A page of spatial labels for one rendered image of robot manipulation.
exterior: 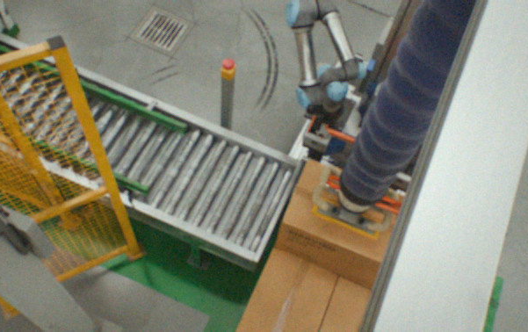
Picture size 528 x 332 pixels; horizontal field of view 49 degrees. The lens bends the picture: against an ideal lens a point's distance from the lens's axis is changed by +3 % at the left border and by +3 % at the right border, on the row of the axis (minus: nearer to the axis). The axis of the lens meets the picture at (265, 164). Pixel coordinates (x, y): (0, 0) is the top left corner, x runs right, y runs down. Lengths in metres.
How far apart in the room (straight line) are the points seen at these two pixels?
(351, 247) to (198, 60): 2.24
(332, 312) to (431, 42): 1.87
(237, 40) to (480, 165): 4.06
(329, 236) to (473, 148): 2.22
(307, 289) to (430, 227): 2.59
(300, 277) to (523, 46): 2.54
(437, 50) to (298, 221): 1.44
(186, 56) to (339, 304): 2.33
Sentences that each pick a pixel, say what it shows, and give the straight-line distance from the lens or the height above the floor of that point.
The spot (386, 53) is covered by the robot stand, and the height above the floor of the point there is 1.46.
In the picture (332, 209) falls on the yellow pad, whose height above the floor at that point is 1.09.
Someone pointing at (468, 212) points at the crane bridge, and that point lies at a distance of 0.68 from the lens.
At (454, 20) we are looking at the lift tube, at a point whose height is 2.49.
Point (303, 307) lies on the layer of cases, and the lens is 3.20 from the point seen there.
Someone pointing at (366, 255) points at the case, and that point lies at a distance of 2.92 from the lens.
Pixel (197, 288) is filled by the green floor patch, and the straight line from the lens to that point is 3.75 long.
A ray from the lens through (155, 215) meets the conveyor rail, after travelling 3.29.
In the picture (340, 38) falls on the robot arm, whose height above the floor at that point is 1.52.
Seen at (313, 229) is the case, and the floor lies 0.94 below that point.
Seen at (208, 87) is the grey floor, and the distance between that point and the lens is 4.42.
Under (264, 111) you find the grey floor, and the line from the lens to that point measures 4.31.
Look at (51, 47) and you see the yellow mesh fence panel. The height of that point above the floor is 2.10.
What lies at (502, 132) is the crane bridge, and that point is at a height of 3.05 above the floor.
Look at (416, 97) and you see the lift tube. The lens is 1.91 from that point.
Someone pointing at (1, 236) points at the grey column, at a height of 1.79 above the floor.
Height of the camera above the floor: 3.63
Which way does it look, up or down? 62 degrees down
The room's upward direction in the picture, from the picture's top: 10 degrees clockwise
